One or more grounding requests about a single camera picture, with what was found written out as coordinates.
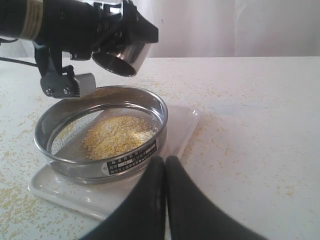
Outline yellow grain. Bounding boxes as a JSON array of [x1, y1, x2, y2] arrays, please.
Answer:
[[83, 116, 156, 160]]

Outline white backdrop curtain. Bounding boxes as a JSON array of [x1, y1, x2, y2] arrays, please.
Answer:
[[0, 0, 320, 63]]

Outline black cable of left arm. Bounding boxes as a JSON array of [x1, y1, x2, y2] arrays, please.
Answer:
[[0, 37, 41, 68]]

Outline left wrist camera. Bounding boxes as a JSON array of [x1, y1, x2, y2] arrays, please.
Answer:
[[33, 42, 96, 99]]

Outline stainless steel cup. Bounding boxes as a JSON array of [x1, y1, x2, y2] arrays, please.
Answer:
[[91, 43, 151, 77]]

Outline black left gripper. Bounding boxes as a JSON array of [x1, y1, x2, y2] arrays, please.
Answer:
[[88, 0, 159, 54]]

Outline white square plastic tray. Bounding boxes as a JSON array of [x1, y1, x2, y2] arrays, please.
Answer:
[[28, 105, 200, 220]]

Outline round stainless steel sieve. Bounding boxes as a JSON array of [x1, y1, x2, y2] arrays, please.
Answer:
[[34, 85, 169, 184]]

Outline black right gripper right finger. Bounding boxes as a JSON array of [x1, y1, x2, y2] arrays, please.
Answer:
[[165, 156, 265, 240]]

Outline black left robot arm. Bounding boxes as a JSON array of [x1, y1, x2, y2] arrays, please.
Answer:
[[0, 0, 159, 54]]

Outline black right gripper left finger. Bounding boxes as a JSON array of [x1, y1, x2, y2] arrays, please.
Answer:
[[82, 156, 166, 240]]

